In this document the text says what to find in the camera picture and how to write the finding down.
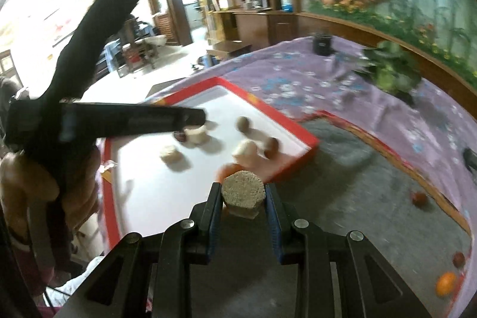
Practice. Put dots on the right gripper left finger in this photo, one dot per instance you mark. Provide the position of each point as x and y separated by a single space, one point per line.
188 242

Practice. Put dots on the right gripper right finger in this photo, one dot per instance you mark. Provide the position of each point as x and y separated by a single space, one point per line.
296 241

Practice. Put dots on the hexagonal beige root piece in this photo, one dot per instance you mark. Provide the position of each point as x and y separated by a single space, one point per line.
246 153

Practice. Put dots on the left hand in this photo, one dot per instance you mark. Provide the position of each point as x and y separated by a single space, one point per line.
22 180

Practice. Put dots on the red white tray box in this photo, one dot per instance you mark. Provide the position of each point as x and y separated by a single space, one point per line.
143 194

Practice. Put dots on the grey felt mat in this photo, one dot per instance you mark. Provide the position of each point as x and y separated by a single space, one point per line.
347 186

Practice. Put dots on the orange in tray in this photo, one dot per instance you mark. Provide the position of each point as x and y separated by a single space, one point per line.
227 170

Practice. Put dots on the beige chunk tray left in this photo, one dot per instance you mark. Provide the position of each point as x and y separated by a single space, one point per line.
170 154

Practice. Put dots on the beige root chunk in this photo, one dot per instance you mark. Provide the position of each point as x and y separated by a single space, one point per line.
196 135

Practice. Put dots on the brown kiwi fruit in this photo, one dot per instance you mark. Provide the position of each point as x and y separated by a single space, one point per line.
243 124

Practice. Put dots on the orange on grey mat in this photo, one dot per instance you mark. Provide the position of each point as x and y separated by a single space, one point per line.
446 284

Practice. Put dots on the lone red jujube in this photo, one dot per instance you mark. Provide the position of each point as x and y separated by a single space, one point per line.
459 260

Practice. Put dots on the purple floral tablecloth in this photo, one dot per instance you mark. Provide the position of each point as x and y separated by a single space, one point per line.
431 135

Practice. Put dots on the black car key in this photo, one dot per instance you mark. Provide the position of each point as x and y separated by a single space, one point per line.
470 159

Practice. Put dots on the green leafy cabbage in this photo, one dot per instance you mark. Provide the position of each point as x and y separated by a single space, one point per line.
391 69

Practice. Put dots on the black round container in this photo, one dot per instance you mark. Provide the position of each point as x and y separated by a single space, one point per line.
322 44

